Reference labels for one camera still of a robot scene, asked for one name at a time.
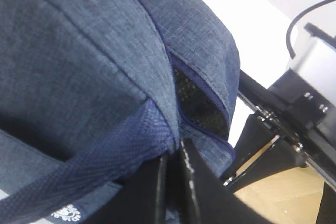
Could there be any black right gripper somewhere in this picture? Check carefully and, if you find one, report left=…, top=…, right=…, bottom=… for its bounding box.
left=221, top=71, right=335, bottom=223

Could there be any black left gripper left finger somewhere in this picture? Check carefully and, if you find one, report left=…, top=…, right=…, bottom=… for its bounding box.
left=86, top=153, right=169, bottom=224

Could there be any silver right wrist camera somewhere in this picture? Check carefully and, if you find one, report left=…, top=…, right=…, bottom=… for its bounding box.
left=289, top=23, right=335, bottom=102

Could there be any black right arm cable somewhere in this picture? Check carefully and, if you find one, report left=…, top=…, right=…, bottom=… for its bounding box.
left=287, top=0, right=336, bottom=58

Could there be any navy blue lunch bag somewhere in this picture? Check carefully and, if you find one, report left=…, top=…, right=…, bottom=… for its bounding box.
left=1, top=0, right=240, bottom=223

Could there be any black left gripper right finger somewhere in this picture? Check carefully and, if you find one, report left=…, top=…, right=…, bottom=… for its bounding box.
left=178, top=138, right=271, bottom=223

